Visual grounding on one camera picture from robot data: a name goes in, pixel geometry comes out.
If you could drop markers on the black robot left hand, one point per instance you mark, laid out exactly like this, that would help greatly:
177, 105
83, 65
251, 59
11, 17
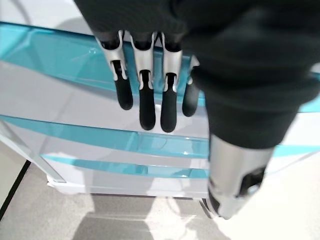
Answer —
237, 75

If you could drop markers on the blue-fronted cart drawer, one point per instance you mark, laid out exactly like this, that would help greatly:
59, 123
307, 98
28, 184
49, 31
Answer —
62, 57

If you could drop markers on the white and blue medical cart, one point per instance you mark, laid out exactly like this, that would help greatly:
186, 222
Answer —
75, 145

